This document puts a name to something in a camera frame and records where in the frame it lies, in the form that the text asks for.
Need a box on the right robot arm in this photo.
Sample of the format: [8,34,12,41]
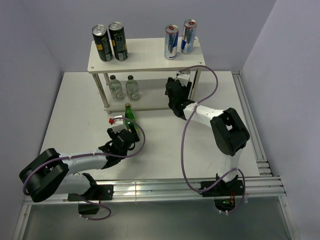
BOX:
[165,77,250,195]

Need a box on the clear soda bottle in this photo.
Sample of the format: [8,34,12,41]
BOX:
[108,75,124,101]
[125,75,140,102]

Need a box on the black can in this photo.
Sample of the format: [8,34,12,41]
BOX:
[91,24,113,62]
[108,21,128,61]

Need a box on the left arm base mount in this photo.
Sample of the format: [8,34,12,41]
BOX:
[67,184,114,221]

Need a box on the black can left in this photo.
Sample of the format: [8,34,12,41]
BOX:
[91,24,113,62]

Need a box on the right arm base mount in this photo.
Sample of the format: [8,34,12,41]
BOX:
[199,179,246,216]

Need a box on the green glass bottle front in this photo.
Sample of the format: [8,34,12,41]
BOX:
[124,103,136,132]

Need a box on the aluminium rail frame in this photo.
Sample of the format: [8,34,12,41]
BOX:
[17,71,300,240]

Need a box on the silver can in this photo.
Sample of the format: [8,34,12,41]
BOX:
[164,24,179,60]
[180,19,197,54]

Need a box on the black can right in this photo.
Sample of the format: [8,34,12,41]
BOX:
[108,21,128,61]

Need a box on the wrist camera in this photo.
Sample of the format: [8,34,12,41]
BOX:
[109,115,127,133]
[175,69,191,87]

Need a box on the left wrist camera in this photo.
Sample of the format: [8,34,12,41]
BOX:
[109,115,127,133]

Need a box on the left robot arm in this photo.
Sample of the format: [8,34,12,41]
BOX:
[19,123,140,203]

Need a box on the white two-tier shelf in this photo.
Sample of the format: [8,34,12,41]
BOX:
[87,37,206,114]

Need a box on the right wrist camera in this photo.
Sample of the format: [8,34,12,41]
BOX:
[175,69,191,87]

